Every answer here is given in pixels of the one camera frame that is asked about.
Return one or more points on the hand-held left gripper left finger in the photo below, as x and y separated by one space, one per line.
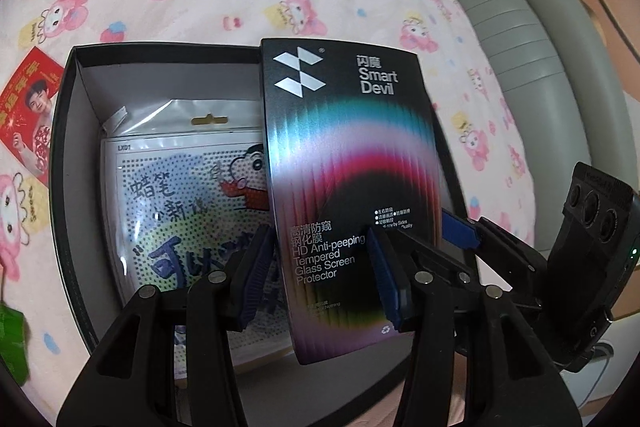
255 279

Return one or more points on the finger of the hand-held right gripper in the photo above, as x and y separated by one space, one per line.
460 229
440 259

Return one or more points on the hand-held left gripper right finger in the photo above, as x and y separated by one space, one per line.
386 279

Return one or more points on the black screen protector box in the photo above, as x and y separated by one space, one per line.
345 147

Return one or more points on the black cardboard box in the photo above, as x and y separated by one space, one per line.
70 157

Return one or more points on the green yellow snack packet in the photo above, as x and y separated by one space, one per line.
11 342

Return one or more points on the cartoon bead art packet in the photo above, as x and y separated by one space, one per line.
170 177

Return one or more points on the red photo card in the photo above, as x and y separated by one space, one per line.
30 107

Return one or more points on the grey padded bed frame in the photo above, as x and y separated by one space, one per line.
505 22

